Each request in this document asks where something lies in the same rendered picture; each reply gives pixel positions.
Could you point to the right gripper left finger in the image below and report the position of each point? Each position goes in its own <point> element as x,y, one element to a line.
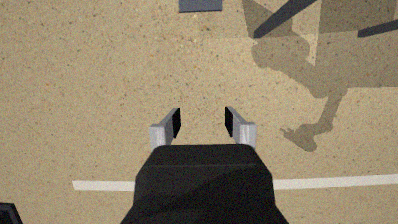
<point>160,134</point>

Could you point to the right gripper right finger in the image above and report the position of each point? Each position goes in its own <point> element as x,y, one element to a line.
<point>246,134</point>

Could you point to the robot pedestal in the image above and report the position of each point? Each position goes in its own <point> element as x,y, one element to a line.
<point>199,5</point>

